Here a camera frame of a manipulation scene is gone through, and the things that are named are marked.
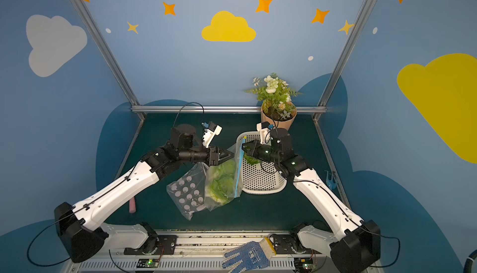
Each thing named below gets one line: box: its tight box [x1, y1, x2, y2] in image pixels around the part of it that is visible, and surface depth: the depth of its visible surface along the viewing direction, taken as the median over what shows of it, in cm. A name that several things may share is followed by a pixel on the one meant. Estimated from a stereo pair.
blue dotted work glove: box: [221, 236, 277, 273], surface depth 73 cm
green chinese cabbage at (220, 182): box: [204, 159, 237, 205], surface depth 81 cm
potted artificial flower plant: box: [244, 72, 304, 131], surface depth 100 cm
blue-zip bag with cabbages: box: [204, 137, 245, 212], surface depth 81 cm
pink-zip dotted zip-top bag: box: [166, 161, 210, 221], surface depth 86 cm
